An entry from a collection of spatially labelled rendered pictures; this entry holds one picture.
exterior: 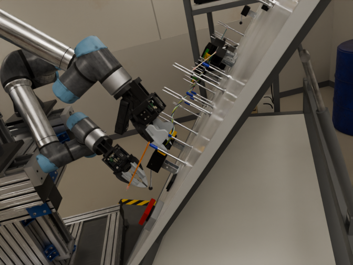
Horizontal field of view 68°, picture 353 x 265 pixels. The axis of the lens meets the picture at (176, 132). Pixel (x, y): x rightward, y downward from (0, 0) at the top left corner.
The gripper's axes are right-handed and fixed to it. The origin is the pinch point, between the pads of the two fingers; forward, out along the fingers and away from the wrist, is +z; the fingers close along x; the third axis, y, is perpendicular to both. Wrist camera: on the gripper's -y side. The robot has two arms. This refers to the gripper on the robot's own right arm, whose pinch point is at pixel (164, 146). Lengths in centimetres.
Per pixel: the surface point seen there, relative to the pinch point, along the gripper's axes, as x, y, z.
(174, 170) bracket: -1.2, -2.0, 7.5
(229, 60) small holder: 21.4, 25.3, -6.1
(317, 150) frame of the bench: 52, 28, 54
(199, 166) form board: -26.7, 19.2, -0.2
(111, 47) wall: 222, -106, -77
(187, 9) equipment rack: 96, 11, -35
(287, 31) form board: -29, 41, -11
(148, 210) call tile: -19.5, -3.0, 6.1
